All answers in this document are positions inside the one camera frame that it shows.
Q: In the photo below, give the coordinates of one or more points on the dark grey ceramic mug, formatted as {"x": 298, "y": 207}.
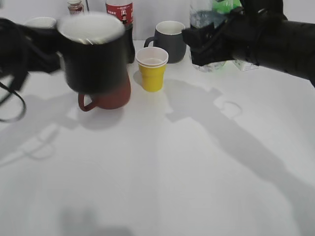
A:
{"x": 168, "y": 36}

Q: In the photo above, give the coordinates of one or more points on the white yogurt carton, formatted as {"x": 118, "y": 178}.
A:
{"x": 244, "y": 65}

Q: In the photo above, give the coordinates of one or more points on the white ceramic mug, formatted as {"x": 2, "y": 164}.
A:
{"x": 41, "y": 23}

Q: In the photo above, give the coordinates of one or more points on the red ceramic mug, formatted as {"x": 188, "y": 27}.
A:
{"x": 114, "y": 100}

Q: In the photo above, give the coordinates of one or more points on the white inner paper cup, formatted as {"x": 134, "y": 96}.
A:
{"x": 152, "y": 56}

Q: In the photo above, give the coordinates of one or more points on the yellow paper cup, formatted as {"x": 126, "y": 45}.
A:
{"x": 152, "y": 77}

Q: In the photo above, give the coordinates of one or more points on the clear water bottle green label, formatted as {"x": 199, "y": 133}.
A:
{"x": 204, "y": 12}

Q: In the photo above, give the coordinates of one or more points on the black ceramic mug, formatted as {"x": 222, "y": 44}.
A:
{"x": 94, "y": 52}

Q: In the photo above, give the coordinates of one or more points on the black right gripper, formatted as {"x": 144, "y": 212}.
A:
{"x": 237, "y": 36}

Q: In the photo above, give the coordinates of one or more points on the brown Nescafe coffee bottle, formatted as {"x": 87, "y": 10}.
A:
{"x": 75, "y": 6}

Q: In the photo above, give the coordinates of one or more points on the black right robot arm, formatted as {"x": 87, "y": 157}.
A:
{"x": 288, "y": 47}

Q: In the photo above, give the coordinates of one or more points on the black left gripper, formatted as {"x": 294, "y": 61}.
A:
{"x": 25, "y": 49}

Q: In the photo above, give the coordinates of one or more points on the cola bottle red label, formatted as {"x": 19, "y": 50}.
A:
{"x": 123, "y": 10}

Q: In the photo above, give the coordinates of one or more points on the green soda bottle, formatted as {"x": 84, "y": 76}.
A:
{"x": 225, "y": 6}

